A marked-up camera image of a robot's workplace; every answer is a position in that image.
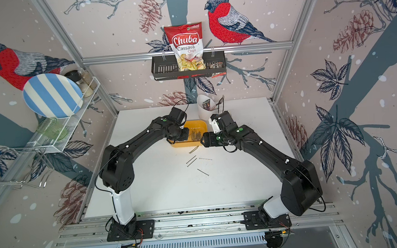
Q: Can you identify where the steel nail pile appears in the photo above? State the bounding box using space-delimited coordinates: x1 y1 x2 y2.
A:
185 146 213 176

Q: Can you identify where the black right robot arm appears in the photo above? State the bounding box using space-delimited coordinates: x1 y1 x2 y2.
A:
200 111 323 225

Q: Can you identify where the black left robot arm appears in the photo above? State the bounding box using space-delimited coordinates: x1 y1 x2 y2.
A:
98 107 189 235

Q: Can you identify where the yellow plastic storage box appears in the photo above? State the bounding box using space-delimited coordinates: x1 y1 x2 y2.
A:
171 120 208 148

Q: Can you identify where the white cutlery holder cup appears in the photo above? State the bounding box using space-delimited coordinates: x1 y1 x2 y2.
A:
197 94 218 121

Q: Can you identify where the red Chuba chips bag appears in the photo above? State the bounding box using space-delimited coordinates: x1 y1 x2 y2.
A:
164 23 206 72

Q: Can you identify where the dark lid spice jar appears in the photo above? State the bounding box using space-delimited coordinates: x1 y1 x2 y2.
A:
65 70 88 93

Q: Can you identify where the blue white striped plate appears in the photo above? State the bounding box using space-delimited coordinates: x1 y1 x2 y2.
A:
23 73 84 119

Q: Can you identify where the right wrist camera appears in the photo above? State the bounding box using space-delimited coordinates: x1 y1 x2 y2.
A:
209 119 221 134

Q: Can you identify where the black wall basket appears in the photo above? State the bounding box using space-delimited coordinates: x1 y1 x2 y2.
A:
151 51 227 81

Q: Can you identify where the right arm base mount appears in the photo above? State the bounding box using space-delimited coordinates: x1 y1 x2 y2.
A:
241 211 292 231

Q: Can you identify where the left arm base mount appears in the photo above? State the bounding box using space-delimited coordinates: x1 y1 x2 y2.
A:
106 219 155 242

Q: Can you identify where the clear wire dish rack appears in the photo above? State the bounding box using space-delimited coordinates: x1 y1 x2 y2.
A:
0 77 101 189

